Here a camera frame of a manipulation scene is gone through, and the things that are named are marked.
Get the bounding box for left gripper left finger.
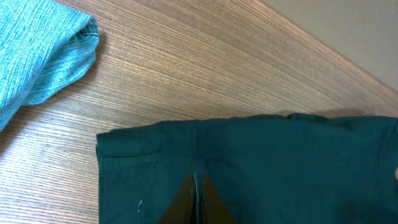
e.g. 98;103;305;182
158;175;197;224

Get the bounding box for black shorts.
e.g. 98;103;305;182
96;114;397;223

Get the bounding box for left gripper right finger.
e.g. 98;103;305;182
200;175;237;224

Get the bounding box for folded light blue denim shorts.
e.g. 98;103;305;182
1;0;100;128

